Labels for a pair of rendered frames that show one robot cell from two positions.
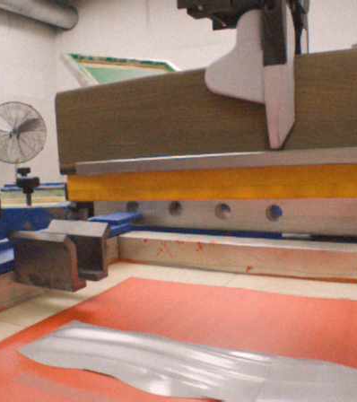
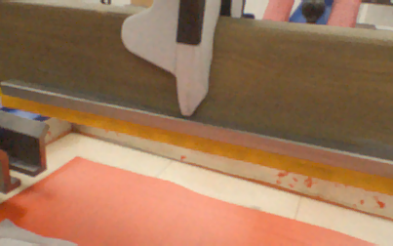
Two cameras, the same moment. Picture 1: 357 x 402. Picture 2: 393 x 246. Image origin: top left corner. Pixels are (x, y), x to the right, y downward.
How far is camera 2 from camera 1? 0.12 m
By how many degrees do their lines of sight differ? 17
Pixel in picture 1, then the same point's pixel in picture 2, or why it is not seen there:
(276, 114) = (186, 90)
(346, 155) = (250, 141)
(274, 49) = (188, 27)
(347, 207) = not seen: hidden behind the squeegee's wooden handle
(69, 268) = (0, 174)
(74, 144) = not seen: outside the picture
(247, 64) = (163, 29)
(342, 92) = (258, 73)
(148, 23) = not seen: outside the picture
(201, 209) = not seen: hidden behind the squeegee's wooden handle
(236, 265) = (172, 152)
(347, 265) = (266, 171)
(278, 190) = (190, 143)
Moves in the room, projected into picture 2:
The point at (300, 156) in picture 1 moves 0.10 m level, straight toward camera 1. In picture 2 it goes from (206, 131) to (161, 223)
